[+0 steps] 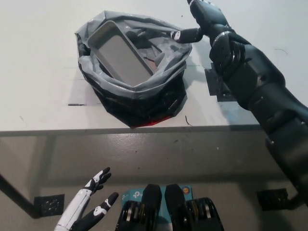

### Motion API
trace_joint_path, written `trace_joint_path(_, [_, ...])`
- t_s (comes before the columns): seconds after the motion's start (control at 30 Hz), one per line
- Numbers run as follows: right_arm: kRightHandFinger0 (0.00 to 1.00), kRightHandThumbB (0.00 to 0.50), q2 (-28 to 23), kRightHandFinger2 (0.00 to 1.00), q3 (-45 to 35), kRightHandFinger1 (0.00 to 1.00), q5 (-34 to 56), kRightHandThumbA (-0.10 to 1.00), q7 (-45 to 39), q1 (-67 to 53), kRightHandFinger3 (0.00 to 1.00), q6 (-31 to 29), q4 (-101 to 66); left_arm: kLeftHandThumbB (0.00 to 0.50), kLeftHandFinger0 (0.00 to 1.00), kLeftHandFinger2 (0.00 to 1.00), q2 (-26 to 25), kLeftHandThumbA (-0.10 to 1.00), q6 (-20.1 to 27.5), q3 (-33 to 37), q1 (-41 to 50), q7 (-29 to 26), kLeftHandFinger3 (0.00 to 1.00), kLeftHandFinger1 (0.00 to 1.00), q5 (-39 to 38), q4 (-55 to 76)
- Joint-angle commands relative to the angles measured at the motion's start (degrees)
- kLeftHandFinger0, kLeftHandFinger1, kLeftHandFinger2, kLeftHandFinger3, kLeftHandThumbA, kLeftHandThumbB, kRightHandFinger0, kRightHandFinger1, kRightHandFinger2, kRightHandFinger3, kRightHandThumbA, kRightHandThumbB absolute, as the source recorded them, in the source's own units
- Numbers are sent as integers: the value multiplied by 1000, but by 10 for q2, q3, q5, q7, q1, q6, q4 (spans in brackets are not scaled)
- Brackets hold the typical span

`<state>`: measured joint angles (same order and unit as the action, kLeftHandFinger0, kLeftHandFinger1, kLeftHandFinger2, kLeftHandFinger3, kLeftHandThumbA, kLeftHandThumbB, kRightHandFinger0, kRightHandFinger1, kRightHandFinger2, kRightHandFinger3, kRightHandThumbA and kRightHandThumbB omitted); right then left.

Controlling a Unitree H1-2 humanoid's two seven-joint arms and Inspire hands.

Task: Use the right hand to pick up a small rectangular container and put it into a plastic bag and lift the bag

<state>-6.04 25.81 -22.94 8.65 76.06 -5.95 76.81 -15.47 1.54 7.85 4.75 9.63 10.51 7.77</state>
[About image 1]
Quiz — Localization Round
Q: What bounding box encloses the grey black plastic bag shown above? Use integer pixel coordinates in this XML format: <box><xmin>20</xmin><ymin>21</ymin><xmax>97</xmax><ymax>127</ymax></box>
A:
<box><xmin>74</xmin><ymin>10</ymin><xmax>193</xmax><ymax>128</ymax></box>

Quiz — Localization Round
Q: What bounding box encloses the grey mesh rectangular container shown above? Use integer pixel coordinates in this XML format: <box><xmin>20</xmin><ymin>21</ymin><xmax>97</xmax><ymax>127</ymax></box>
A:
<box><xmin>87</xmin><ymin>20</ymin><xmax>154</xmax><ymax>88</ymax></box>

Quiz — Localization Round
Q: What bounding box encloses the black table leg bracket left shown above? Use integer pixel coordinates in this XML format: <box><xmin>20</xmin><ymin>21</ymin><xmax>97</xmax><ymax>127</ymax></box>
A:
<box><xmin>34</xmin><ymin>194</ymin><xmax>65</xmax><ymax>218</ymax></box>

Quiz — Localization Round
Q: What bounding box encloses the clear tape patch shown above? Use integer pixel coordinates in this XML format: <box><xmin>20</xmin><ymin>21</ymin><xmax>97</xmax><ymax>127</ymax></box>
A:
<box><xmin>68</xmin><ymin>79</ymin><xmax>104</xmax><ymax>106</ymax></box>

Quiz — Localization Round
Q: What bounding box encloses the black teal robot body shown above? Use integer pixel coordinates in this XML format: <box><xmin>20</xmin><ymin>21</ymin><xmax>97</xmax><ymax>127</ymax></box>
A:
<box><xmin>115</xmin><ymin>184</ymin><xmax>226</xmax><ymax>231</ymax></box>

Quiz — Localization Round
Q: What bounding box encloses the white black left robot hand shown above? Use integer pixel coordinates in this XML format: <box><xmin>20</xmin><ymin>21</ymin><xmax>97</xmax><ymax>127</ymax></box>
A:
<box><xmin>53</xmin><ymin>167</ymin><xmax>120</xmax><ymax>231</ymax></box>

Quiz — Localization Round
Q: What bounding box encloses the black slanted table leg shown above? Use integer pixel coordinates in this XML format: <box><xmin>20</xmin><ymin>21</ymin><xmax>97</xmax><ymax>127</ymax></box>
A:
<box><xmin>0</xmin><ymin>172</ymin><xmax>37</xmax><ymax>218</ymax></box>

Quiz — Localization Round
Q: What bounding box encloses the black tape patch on table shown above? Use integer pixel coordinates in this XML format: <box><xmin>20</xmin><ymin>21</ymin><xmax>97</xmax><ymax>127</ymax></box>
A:
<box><xmin>204</xmin><ymin>68</ymin><xmax>238</xmax><ymax>102</ymax></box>

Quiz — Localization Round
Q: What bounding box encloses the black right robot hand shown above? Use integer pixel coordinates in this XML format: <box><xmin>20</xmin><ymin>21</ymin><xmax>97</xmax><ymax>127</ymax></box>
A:
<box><xmin>169</xmin><ymin>0</ymin><xmax>234</xmax><ymax>44</ymax></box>

